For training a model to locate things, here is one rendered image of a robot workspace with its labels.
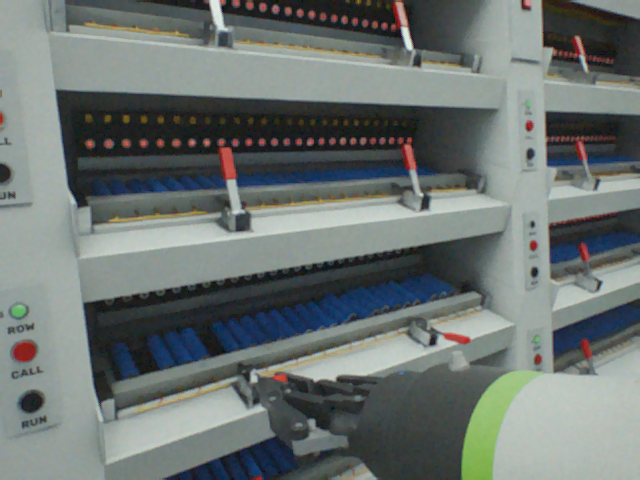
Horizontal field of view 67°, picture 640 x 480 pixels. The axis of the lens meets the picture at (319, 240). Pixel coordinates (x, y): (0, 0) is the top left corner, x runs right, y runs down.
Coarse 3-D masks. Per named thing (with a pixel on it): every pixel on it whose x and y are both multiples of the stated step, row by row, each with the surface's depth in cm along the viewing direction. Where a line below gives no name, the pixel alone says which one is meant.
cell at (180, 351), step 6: (168, 336) 60; (174, 336) 60; (168, 342) 59; (174, 342) 58; (180, 342) 59; (168, 348) 59; (174, 348) 58; (180, 348) 57; (174, 354) 57; (180, 354) 57; (186, 354) 57; (180, 360) 56; (186, 360) 56; (192, 360) 56
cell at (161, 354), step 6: (156, 336) 59; (150, 342) 58; (156, 342) 58; (162, 342) 58; (150, 348) 58; (156, 348) 57; (162, 348) 57; (156, 354) 56; (162, 354) 56; (168, 354) 56; (156, 360) 56; (162, 360) 55; (168, 360) 55; (162, 366) 55
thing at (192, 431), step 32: (416, 256) 87; (448, 256) 86; (256, 288) 70; (288, 288) 73; (480, 288) 80; (128, 320) 61; (480, 320) 76; (512, 320) 77; (96, 352) 58; (352, 352) 64; (384, 352) 65; (416, 352) 66; (448, 352) 69; (480, 352) 74; (96, 384) 49; (160, 416) 50; (192, 416) 50; (224, 416) 51; (256, 416) 52; (128, 448) 46; (160, 448) 47; (192, 448) 49; (224, 448) 51
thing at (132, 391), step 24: (408, 312) 71; (432, 312) 73; (456, 312) 75; (480, 312) 77; (312, 336) 62; (336, 336) 63; (360, 336) 66; (216, 360) 55; (240, 360) 56; (264, 360) 58; (288, 360) 60; (312, 360) 60; (120, 384) 50; (144, 384) 51; (168, 384) 52; (192, 384) 54; (216, 384) 54; (120, 408) 50; (144, 408) 49
